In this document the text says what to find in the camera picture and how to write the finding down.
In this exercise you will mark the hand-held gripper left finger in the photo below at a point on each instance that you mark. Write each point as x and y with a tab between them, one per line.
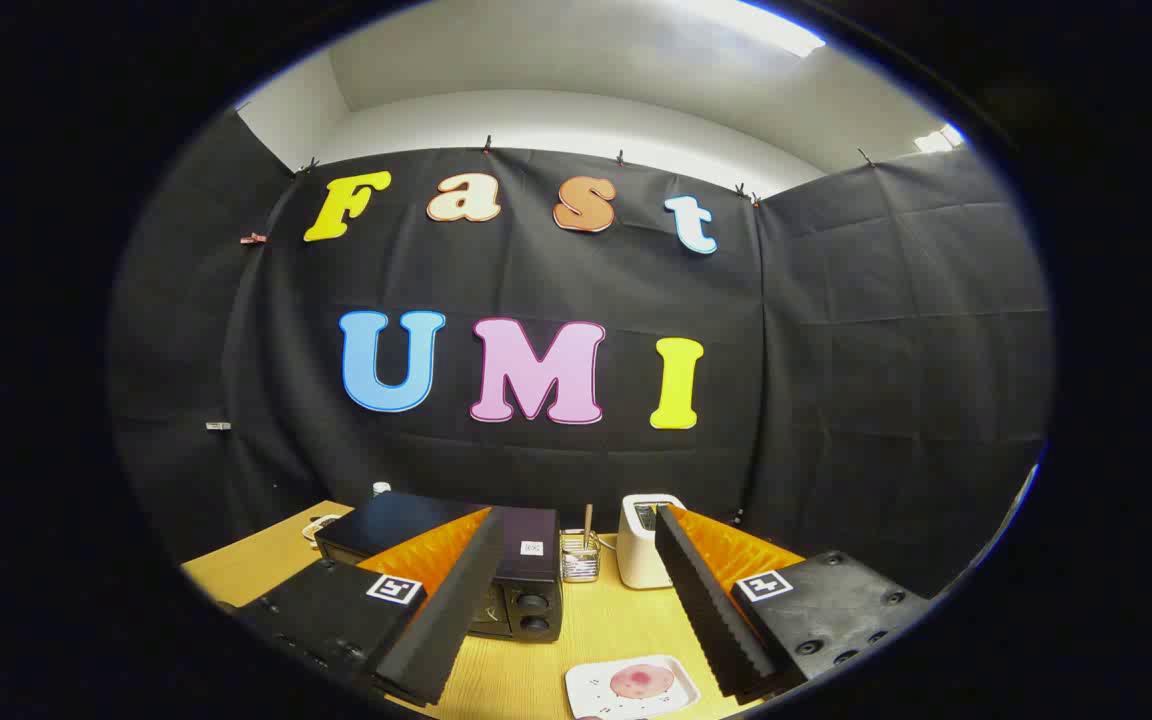
456	610

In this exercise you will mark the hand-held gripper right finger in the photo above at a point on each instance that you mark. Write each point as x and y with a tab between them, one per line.
706	610

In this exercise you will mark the pink round food slice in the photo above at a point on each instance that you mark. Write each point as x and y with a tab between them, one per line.
641	682

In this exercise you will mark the black toaster oven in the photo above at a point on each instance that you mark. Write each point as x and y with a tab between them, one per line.
396	520

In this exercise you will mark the white rectangular plate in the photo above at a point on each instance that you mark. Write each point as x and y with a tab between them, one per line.
586	692

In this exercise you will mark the white bread toaster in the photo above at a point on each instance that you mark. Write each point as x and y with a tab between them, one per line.
641	555

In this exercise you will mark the wooden stick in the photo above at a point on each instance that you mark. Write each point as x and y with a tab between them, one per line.
588	525

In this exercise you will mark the small ceiling light panel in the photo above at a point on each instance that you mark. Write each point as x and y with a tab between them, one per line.
939	138

